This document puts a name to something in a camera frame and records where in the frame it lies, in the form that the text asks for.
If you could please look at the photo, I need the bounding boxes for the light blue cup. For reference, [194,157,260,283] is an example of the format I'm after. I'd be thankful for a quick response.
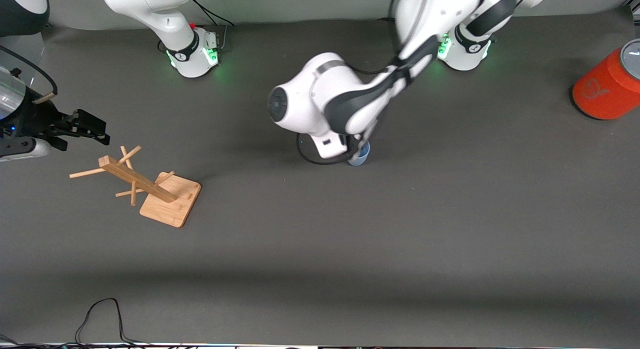
[347,141,372,167]

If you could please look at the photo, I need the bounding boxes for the wooden cup rack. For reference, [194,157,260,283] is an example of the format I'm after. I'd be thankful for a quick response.
[69,145,202,228]

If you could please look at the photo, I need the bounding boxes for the orange cylindrical can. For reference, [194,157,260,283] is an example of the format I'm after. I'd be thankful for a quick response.
[571,39,640,121]

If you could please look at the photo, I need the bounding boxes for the black cable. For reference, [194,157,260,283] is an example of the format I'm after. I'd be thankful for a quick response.
[0,45,58,97]
[75,297,151,347]
[296,133,358,166]
[191,0,236,27]

